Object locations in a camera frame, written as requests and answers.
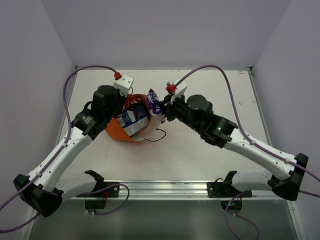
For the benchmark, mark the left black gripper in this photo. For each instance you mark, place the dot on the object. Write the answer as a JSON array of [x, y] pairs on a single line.
[[120, 102]]

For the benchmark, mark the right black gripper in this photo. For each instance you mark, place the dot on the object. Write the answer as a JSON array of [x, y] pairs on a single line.
[[169, 107]]

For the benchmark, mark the purple Fox's candy bag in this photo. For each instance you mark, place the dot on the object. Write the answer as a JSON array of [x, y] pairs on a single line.
[[153, 106]]

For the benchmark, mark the blue white snack packet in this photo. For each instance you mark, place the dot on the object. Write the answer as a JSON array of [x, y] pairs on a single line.
[[133, 119]]

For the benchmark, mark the orange paper bag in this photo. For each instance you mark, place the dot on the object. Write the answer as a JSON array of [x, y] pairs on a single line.
[[114, 130]]

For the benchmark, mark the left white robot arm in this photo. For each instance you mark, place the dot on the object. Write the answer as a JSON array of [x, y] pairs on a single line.
[[42, 189]]

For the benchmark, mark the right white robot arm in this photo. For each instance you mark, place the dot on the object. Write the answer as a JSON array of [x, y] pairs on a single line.
[[282, 173]]

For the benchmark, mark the red snack packet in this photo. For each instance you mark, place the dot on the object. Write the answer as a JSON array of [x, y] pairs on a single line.
[[134, 99]]

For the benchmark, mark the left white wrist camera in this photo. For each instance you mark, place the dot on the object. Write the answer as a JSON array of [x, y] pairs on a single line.
[[123, 83]]

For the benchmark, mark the aluminium table rail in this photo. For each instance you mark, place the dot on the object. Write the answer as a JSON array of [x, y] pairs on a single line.
[[154, 190]]

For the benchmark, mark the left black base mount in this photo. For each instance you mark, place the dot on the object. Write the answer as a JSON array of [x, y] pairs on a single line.
[[97, 199]]

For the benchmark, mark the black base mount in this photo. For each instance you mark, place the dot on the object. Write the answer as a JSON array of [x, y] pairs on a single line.
[[97, 199], [222, 188]]

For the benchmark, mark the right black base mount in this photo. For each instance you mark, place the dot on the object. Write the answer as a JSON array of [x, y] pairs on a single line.
[[222, 188]]

